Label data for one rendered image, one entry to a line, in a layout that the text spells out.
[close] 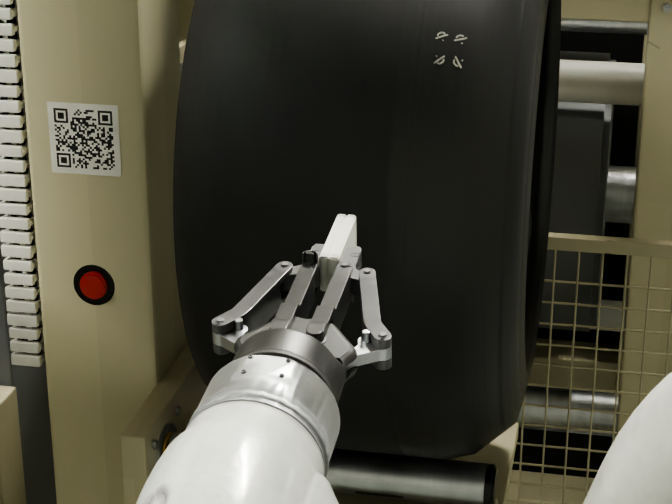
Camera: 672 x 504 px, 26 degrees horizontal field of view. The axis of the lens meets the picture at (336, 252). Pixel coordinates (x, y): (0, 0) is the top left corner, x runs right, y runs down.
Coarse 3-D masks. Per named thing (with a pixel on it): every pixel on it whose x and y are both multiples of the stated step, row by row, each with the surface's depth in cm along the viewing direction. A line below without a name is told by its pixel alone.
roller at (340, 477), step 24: (336, 456) 147; (360, 456) 147; (384, 456) 147; (408, 456) 147; (336, 480) 147; (360, 480) 146; (384, 480) 146; (408, 480) 145; (432, 480) 145; (456, 480) 144; (480, 480) 144
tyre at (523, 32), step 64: (256, 0) 125; (320, 0) 124; (384, 0) 123; (448, 0) 122; (512, 0) 124; (192, 64) 127; (256, 64) 123; (320, 64) 122; (384, 64) 121; (512, 64) 123; (192, 128) 126; (256, 128) 122; (320, 128) 121; (384, 128) 120; (448, 128) 120; (512, 128) 122; (192, 192) 126; (256, 192) 123; (320, 192) 122; (384, 192) 121; (448, 192) 120; (512, 192) 123; (192, 256) 128; (256, 256) 124; (384, 256) 122; (448, 256) 121; (512, 256) 124; (192, 320) 132; (384, 320) 125; (448, 320) 124; (512, 320) 128; (384, 384) 129; (448, 384) 128; (512, 384) 135; (384, 448) 141; (448, 448) 138
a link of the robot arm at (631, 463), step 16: (656, 400) 60; (640, 416) 61; (656, 416) 60; (624, 432) 62; (640, 432) 61; (656, 432) 60; (624, 448) 62; (640, 448) 61; (656, 448) 60; (608, 464) 64; (624, 464) 62; (640, 464) 61; (656, 464) 60; (608, 480) 63; (624, 480) 62; (640, 480) 61; (656, 480) 60; (592, 496) 65; (608, 496) 63; (624, 496) 62; (640, 496) 61; (656, 496) 61
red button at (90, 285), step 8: (88, 272) 153; (96, 272) 153; (80, 280) 153; (88, 280) 153; (96, 280) 152; (104, 280) 152; (80, 288) 153; (88, 288) 153; (96, 288) 153; (104, 288) 153; (88, 296) 153; (96, 296) 153
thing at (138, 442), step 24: (192, 360) 162; (168, 384) 156; (192, 384) 160; (144, 408) 151; (168, 408) 152; (192, 408) 161; (144, 432) 146; (168, 432) 152; (144, 456) 146; (144, 480) 147
